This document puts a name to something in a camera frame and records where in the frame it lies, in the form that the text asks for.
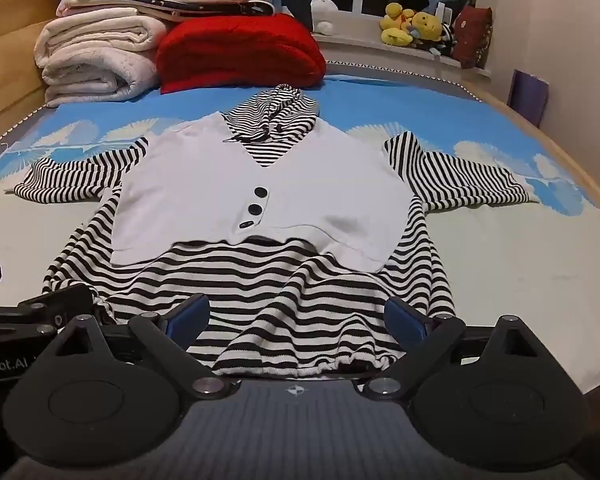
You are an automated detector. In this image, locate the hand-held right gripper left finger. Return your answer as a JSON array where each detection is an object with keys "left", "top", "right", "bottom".
[{"left": 55, "top": 294, "right": 237, "bottom": 401}]

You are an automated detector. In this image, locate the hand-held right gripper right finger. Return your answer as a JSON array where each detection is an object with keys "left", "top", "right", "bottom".
[{"left": 362, "top": 296, "right": 536, "bottom": 401}]

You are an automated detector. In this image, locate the striped hooded top white vest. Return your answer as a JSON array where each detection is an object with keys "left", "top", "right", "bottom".
[{"left": 5, "top": 85, "right": 541, "bottom": 378}]

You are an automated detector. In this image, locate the blue and white bed sheet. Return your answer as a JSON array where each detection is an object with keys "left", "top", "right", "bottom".
[{"left": 0, "top": 72, "right": 600, "bottom": 411}]

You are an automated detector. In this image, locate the white fleece folded blanket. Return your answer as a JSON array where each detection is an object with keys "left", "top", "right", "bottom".
[{"left": 34, "top": 14, "right": 170, "bottom": 109}]

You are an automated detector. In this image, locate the purple box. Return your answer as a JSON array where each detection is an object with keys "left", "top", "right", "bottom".
[{"left": 508, "top": 68, "right": 550, "bottom": 129}]

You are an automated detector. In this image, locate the red knitted blanket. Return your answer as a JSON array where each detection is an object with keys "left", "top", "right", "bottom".
[{"left": 156, "top": 14, "right": 328, "bottom": 95}]

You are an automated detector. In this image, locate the white windowsill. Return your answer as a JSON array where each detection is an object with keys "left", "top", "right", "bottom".
[{"left": 312, "top": 31, "right": 494, "bottom": 80}]

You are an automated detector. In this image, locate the yellow round plush toy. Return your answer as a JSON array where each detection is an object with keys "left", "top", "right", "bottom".
[{"left": 410, "top": 10, "right": 444, "bottom": 44}]

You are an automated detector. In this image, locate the yellow duck plush toy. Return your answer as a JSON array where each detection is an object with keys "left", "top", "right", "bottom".
[{"left": 379, "top": 2, "right": 417, "bottom": 47}]

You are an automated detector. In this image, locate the white seal plush toy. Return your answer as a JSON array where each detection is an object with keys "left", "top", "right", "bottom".
[{"left": 310, "top": 0, "right": 341, "bottom": 36}]

